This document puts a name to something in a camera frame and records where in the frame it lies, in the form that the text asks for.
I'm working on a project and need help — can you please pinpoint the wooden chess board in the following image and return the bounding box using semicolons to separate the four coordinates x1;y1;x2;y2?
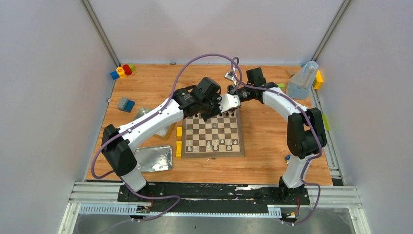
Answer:
182;109;245;158

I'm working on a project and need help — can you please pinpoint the small yellow rectangular block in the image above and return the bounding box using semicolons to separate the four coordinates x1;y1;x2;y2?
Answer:
176;126;183;139

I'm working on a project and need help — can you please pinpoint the yellow arch block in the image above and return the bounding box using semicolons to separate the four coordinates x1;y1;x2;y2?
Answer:
175;140;182;158

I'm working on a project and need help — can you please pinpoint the gold tin with white pieces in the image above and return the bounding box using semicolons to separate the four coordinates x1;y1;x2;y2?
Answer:
133;107;175;140

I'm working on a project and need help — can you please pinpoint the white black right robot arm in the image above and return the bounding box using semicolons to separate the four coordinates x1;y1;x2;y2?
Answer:
225;67;326;204

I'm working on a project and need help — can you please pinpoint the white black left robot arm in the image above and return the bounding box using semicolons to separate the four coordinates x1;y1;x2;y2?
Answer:
101;77;221;201

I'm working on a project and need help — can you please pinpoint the black chess pieces row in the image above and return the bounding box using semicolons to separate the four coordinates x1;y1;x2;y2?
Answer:
192;110;235;119

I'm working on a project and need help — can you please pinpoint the clear blue plastic container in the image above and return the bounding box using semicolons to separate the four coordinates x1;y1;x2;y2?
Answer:
286;61;319;100

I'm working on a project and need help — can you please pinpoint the yellow blue toy car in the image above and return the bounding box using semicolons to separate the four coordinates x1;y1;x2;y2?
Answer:
285;155;290;165

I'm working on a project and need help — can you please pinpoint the silver tin lid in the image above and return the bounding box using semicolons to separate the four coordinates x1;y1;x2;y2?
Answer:
134;145;172;173

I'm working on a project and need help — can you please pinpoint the blue lego brick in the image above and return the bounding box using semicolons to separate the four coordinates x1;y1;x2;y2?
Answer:
123;100;135;113

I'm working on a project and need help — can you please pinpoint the green block at corner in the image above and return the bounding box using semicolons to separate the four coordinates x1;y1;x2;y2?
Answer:
129;64;136;72

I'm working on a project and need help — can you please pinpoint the gray lego brick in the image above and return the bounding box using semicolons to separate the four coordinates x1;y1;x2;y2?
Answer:
117;97;129;111

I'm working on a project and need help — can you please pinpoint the red cylinder block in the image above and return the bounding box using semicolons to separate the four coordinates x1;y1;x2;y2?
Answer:
122;64;132;76

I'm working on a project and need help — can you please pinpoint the yellow cylinder block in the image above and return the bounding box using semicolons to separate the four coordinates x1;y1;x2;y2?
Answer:
116;67;127;78

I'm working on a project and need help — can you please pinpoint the blue cube block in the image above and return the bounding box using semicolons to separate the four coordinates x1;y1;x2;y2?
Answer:
110;71;120;80

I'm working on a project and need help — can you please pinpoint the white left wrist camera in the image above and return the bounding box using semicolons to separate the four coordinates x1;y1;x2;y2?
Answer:
218;94;241;113

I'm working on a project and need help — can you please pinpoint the yellow block at right wall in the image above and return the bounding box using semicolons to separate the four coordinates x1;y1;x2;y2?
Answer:
313;70;324;90

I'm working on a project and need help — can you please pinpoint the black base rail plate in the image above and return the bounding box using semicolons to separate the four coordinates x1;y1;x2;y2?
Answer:
117;182;310;214

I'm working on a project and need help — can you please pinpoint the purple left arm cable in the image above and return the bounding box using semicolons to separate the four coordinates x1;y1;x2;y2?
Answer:
91;53;243;223

